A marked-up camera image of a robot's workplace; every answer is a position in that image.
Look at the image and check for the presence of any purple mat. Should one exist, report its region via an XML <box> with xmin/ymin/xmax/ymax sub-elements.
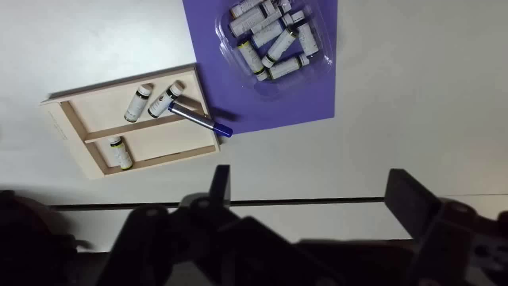
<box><xmin>180</xmin><ymin>0</ymin><xmax>339</xmax><ymax>137</ymax></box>

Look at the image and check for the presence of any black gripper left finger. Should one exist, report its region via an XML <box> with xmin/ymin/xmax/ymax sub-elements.
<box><xmin>209</xmin><ymin>164</ymin><xmax>233</xmax><ymax>207</ymax></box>

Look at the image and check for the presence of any blue marker pen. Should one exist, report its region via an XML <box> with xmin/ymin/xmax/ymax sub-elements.
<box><xmin>166</xmin><ymin>100</ymin><xmax>234</xmax><ymax>140</ymax></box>

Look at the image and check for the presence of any clear plastic clamshell container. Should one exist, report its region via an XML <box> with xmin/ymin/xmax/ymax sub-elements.
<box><xmin>212</xmin><ymin>0</ymin><xmax>336</xmax><ymax>99</ymax></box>

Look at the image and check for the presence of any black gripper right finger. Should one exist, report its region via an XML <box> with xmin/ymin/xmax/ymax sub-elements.
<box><xmin>382</xmin><ymin>169</ymin><xmax>444</xmax><ymax>242</ymax></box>

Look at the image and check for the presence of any wooden divided tray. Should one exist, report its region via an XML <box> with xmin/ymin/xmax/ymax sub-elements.
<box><xmin>41</xmin><ymin>62</ymin><xmax>220</xmax><ymax>181</ymax></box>

